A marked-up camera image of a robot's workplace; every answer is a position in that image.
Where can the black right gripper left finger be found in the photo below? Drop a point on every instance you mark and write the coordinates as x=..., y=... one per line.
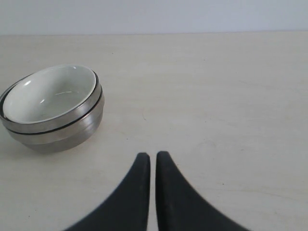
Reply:
x=127, y=207

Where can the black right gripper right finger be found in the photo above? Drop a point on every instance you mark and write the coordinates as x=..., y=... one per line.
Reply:
x=179, y=207

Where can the smooth stainless steel bowl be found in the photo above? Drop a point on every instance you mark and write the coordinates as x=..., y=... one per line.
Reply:
x=64, y=138

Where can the dimpled stainless steel bowl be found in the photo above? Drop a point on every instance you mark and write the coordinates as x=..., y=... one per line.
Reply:
x=40, y=127

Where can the white ceramic bowl black patch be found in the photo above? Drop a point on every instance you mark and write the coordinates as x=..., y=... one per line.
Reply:
x=49, y=94

